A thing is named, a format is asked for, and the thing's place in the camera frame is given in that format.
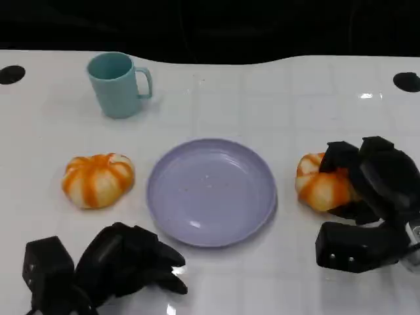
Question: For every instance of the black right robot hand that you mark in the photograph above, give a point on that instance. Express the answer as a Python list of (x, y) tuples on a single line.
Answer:
[(387, 177)]

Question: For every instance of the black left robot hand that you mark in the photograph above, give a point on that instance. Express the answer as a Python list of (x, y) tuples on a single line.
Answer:
[(111, 259)]

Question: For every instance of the orange and white toy bread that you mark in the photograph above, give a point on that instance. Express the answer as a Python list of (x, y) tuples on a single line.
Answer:
[(320, 193), (98, 182)]

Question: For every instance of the black table grommet hole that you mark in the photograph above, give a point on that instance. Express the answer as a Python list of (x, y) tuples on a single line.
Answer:
[(407, 82), (11, 75)]

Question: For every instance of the lilac plate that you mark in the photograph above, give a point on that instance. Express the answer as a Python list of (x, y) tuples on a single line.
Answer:
[(210, 193)]

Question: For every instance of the pale green mug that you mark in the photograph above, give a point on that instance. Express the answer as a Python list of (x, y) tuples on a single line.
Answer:
[(113, 92)]

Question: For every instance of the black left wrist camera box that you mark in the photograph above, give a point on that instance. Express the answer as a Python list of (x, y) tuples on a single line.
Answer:
[(46, 264)]

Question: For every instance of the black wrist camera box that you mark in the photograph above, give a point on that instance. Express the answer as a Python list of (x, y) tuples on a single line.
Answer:
[(354, 246), (46, 264)]

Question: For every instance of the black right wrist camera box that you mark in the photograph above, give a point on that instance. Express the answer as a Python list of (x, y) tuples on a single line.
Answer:
[(354, 246)]

